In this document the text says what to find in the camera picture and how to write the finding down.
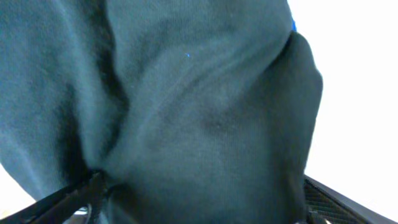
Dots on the black sock garment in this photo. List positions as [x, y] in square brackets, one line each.
[195, 111]

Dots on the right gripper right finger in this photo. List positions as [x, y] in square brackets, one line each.
[324, 202]

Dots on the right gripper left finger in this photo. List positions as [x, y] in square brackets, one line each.
[77, 203]

